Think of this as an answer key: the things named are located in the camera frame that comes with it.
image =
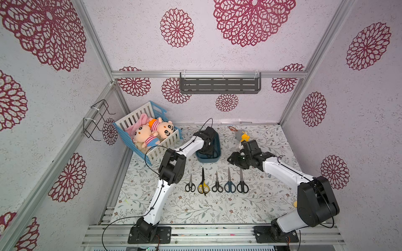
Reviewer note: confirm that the black grey scissors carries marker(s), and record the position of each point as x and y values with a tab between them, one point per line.
217	187

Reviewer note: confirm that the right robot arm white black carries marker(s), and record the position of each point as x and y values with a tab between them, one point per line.
316	202

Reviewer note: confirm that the teal plastic storage box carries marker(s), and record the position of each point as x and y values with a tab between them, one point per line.
216	153

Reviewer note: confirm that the blue handled scissors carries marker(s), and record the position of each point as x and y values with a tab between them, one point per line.
229	187

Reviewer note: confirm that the blue white slatted basket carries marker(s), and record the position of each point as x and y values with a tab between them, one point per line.
151	156

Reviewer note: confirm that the pink plush toy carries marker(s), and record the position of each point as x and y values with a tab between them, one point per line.
143	120

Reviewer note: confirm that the small black scissors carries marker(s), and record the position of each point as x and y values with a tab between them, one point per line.
190	186

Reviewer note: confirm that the grey wall shelf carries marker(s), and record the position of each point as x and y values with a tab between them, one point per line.
208	86

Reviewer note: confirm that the plush doll striped shirt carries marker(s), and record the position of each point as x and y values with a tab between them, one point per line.
146	137

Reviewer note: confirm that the aluminium front rail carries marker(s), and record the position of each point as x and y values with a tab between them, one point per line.
102	237

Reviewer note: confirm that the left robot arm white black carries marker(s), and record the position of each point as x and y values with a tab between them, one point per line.
171	171

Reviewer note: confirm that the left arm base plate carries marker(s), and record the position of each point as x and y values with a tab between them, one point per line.
157	235

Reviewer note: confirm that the black wire wall rack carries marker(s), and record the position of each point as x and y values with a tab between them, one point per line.
91	124

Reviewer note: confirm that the plush doll orange hat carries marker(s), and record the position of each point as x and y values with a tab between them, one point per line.
163	128

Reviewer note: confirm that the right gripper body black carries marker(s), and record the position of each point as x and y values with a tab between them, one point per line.
238	158

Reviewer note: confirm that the yellow black scissors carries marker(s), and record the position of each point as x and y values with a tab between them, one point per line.
203	187

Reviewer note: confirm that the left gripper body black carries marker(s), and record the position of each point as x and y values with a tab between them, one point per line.
208	150

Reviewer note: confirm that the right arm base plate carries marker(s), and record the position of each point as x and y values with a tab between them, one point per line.
269	234

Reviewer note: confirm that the grey yellow small toy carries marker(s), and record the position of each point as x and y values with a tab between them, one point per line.
242	136

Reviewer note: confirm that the large black scissors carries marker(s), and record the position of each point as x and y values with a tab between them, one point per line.
242	187

